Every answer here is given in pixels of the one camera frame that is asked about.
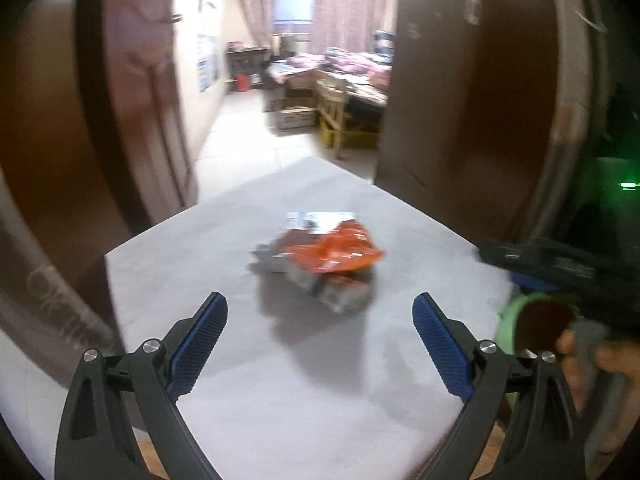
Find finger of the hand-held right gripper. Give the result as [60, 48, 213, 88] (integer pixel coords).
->
[477, 237, 599, 292]

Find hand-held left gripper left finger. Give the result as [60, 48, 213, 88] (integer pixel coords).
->
[55, 291, 229, 480]

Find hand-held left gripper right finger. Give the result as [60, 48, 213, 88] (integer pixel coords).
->
[412, 292, 586, 480]

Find green-rimmed bin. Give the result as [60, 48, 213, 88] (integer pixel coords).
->
[497, 292, 581, 411]

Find orange snack wrapper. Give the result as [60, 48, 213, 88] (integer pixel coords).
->
[290, 220, 387, 273]

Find person's right hand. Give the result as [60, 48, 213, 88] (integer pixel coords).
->
[556, 327, 638, 416]

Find grey and orange wrapper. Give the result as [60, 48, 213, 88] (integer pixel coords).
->
[312, 271, 374, 315]

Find orange and silver snack packets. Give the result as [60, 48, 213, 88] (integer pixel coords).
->
[252, 210, 362, 286]

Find grey-brown printed panel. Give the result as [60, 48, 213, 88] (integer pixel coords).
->
[0, 180, 123, 366]

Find dark brown wooden panel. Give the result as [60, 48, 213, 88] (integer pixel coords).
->
[374, 0, 561, 243]

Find yellow crate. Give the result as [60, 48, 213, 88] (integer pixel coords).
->
[320, 122, 379, 151]

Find cardboard box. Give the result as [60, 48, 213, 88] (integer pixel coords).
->
[277, 107, 317, 132]

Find brown wooden door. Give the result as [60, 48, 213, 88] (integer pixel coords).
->
[75, 0, 201, 223]

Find wooden table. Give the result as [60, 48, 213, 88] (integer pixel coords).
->
[314, 67, 389, 161]

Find dark desk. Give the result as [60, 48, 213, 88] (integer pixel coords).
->
[225, 45, 274, 92]

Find patterned curtain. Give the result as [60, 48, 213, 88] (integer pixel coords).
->
[235, 0, 397, 61]

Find window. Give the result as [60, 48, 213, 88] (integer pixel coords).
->
[273, 0, 317, 37]

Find wall poster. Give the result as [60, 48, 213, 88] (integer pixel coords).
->
[196, 35, 221, 94]

